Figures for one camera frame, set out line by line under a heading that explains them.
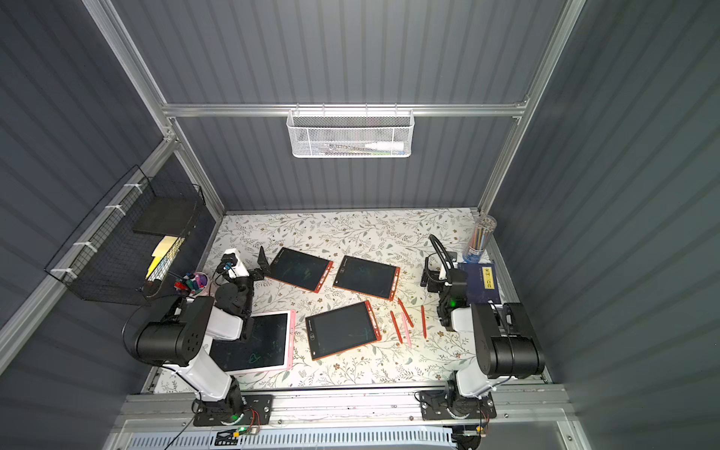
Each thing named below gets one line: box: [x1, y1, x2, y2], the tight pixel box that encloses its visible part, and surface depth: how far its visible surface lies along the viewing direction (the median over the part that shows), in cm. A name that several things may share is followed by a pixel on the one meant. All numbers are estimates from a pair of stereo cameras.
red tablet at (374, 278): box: [331, 255, 402, 301], surface depth 104 cm
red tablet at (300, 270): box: [266, 246, 334, 294], surface depth 104 cm
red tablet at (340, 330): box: [304, 300, 383, 362], surface depth 90 cm
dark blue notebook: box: [457, 262, 501, 305], surface depth 98 cm
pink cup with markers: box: [174, 271, 210, 295], surface depth 86 cm
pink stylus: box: [400, 312, 413, 349], surface depth 89 cm
